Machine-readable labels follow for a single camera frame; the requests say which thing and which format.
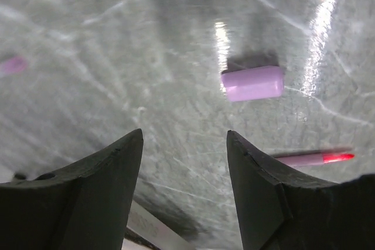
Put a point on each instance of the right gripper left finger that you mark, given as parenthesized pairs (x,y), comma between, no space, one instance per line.
(84,205)

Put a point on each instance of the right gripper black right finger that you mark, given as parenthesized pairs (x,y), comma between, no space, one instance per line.
(279,207)

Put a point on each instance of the slim pink highlighter pen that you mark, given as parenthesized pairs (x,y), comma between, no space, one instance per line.
(315,159)

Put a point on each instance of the thick pink marker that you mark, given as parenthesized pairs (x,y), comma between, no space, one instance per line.
(12,65)

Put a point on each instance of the small purple cap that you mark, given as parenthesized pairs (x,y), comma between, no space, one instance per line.
(253,84)

